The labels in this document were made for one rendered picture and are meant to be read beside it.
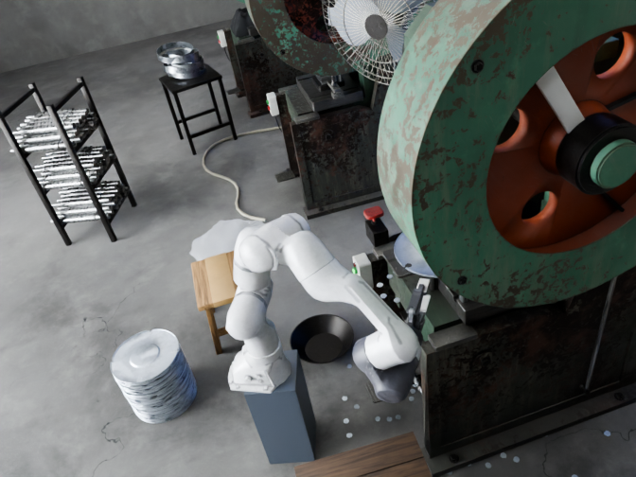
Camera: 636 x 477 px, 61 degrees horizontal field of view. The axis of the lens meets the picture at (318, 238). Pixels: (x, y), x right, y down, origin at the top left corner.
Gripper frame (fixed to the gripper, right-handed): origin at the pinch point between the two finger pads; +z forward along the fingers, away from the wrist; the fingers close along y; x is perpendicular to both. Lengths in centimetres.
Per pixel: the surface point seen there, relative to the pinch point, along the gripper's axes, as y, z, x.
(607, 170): 54, -14, -42
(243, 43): -9, 270, 209
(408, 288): -13.1, 15.1, 9.2
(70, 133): 3, 88, 225
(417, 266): 0.5, 11.6, 4.3
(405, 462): -43, -31, 1
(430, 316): -13.4, 3.8, -0.7
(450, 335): -13.9, -2.3, -8.4
